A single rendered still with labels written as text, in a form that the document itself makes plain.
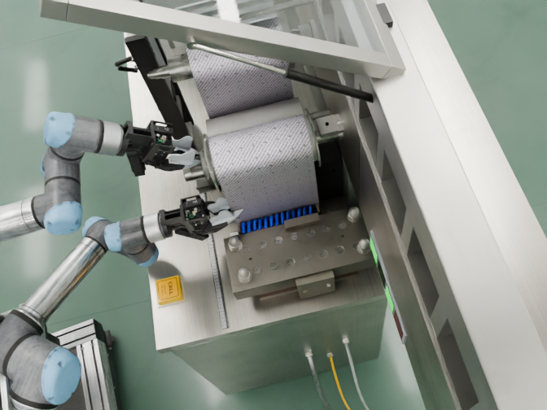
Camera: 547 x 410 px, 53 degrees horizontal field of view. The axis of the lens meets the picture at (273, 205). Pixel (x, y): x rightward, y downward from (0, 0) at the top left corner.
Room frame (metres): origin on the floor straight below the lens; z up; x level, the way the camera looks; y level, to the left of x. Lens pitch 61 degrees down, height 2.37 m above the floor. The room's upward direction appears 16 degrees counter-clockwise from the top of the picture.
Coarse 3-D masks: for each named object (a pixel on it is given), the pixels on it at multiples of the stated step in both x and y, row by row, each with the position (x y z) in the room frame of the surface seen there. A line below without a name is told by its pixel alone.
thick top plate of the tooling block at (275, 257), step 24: (336, 216) 0.65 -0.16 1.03; (240, 240) 0.66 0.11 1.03; (264, 240) 0.64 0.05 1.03; (288, 240) 0.63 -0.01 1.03; (312, 240) 0.61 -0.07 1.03; (336, 240) 0.59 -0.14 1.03; (240, 264) 0.59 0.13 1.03; (264, 264) 0.58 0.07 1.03; (288, 264) 0.56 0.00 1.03; (312, 264) 0.54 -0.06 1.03; (336, 264) 0.52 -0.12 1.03; (360, 264) 0.51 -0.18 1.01; (240, 288) 0.53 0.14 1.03; (264, 288) 0.52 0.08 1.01
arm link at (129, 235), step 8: (112, 224) 0.76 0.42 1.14; (120, 224) 0.74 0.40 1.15; (128, 224) 0.74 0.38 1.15; (136, 224) 0.73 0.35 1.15; (104, 232) 0.74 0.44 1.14; (112, 232) 0.73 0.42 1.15; (120, 232) 0.72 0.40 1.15; (128, 232) 0.72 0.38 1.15; (136, 232) 0.71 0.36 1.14; (144, 232) 0.71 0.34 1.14; (112, 240) 0.71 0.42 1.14; (120, 240) 0.70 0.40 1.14; (128, 240) 0.70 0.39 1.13; (136, 240) 0.70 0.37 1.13; (144, 240) 0.69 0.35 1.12; (112, 248) 0.70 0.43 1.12; (120, 248) 0.69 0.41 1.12; (128, 248) 0.69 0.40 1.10; (136, 248) 0.69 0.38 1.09
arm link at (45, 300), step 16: (96, 224) 0.83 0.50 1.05; (96, 240) 0.77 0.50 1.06; (80, 256) 0.72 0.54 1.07; (96, 256) 0.73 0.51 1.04; (64, 272) 0.68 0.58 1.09; (80, 272) 0.68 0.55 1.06; (48, 288) 0.64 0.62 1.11; (64, 288) 0.64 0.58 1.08; (32, 304) 0.60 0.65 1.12; (48, 304) 0.60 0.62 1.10; (16, 320) 0.56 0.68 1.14; (32, 320) 0.56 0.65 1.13; (48, 320) 0.57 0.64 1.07; (0, 336) 0.53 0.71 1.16; (16, 336) 0.51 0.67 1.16; (0, 352) 0.48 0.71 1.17; (0, 368) 0.45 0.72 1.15
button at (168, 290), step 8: (160, 280) 0.66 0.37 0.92; (168, 280) 0.65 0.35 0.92; (176, 280) 0.65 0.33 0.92; (160, 288) 0.64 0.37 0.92; (168, 288) 0.63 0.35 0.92; (176, 288) 0.62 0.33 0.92; (160, 296) 0.61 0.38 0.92; (168, 296) 0.61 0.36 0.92; (176, 296) 0.60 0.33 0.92; (160, 304) 0.60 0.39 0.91
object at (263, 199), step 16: (288, 176) 0.71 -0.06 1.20; (304, 176) 0.71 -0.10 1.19; (224, 192) 0.72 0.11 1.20; (240, 192) 0.72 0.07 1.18; (256, 192) 0.72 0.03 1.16; (272, 192) 0.71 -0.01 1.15; (288, 192) 0.71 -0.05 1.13; (304, 192) 0.71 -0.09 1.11; (240, 208) 0.72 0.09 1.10; (256, 208) 0.72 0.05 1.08; (272, 208) 0.72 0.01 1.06; (288, 208) 0.71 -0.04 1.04
